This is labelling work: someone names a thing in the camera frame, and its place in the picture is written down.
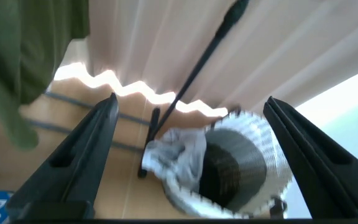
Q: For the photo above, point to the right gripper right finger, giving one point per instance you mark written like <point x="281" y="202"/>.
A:
<point x="328" y="174"/>

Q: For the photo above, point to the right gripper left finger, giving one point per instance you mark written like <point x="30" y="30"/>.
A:
<point x="73" y="168"/>

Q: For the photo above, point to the pale grey garment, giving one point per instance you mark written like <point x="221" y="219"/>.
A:
<point x="179" y="155"/>

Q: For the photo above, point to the green long-sleeved shirt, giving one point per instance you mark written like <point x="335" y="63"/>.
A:
<point x="11" y="46"/>

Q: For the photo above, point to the white laundry basket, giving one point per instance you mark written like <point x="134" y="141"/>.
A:
<point x="244" y="174"/>

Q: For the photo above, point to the black clothes rack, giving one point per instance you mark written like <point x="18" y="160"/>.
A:
<point x="233" y="14"/>

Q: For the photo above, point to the beige curtain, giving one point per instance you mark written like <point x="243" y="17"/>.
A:
<point x="291" y="46"/>

